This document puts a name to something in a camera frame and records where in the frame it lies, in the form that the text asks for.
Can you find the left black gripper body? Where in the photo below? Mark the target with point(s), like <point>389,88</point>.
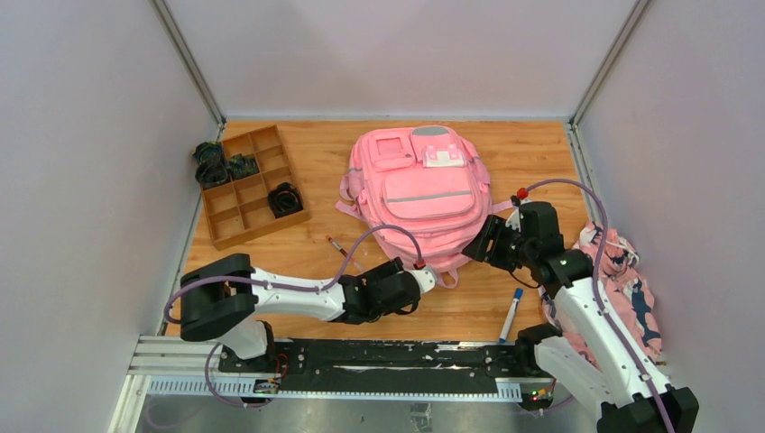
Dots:
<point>393,287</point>

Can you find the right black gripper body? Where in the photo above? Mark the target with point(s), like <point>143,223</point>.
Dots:
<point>514,250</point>

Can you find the blue white marker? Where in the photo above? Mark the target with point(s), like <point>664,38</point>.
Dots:
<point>512,311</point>

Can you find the pink school backpack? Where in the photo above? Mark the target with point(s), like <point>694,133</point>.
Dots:
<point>424,191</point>

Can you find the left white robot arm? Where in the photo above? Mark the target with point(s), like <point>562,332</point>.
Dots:
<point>219,301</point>

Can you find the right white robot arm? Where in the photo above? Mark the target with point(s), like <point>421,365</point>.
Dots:
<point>623,388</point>

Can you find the red gel pen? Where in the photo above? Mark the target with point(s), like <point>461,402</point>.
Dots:
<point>344,252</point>

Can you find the pink patterned cloth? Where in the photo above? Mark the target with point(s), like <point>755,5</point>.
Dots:
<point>625,288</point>

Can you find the dark rolled sock front tray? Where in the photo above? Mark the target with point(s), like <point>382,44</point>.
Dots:
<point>284,200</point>

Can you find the wooden compartment tray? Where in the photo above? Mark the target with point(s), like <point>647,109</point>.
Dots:
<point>238,212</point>

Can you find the dark rolled sock in tray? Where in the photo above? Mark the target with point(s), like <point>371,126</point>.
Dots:
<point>241,166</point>

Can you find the dark rolled sock lower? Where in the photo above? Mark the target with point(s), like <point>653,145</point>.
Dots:
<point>210,174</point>

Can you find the dark rolled sock upper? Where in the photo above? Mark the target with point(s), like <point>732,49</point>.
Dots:
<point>207,151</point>

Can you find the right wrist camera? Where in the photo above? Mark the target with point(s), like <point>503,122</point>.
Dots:
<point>514,219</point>

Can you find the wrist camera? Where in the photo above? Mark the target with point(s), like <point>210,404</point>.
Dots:
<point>514,219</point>
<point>426,278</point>

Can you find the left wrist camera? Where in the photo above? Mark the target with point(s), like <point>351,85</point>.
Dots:
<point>426,278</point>

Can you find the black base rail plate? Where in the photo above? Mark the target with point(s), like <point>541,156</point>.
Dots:
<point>388,366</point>

